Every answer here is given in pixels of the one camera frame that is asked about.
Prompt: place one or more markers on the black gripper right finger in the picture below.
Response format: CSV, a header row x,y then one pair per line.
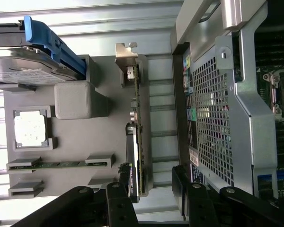
x,y
198,205

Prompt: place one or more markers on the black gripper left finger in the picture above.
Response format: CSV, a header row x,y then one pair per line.
x,y
120,210

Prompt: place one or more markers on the green RAM stick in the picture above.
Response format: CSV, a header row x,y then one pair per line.
x,y
61,164

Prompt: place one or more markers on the grey parts rack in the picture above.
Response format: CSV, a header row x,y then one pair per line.
x,y
85,142

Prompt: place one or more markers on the black open PC case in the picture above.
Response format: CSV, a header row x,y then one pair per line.
x,y
241,132

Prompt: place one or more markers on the silver CPU chip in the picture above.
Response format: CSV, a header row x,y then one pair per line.
x,y
29,128

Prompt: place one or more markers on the silver hard disk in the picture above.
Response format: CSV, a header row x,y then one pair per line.
x,y
26,68

